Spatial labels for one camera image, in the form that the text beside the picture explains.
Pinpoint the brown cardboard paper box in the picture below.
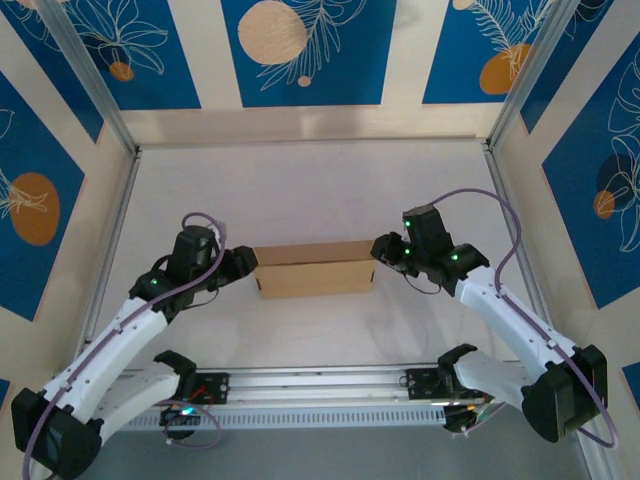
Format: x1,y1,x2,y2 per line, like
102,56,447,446
252,240,377,300

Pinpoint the black left controller board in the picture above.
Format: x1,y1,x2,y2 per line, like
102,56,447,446
159,405,201,441

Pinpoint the black controller board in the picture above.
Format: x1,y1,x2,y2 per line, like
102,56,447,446
442,403,489,435
159,405,201,441

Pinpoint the black right controller board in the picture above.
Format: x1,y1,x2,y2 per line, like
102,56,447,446
442,403,489,435

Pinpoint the aluminium table side rail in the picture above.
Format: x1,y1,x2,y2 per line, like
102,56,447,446
480,141,565,362
74,149,144,361

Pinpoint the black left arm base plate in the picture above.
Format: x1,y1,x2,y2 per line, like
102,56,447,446
169,371,231,406

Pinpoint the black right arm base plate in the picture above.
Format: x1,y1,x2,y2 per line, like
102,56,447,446
405,367,496,403

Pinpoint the long aluminium mounting rail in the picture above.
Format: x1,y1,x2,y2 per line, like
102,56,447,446
117,359,526,416

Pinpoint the grey slotted cable duct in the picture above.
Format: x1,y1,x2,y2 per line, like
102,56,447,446
119,405,451,434

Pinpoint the aluminium frame post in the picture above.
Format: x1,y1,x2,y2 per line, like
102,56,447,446
487,0,576,151
35,0,142,157

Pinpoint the short aluminium frame leg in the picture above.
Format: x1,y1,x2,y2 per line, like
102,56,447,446
574,434,609,480

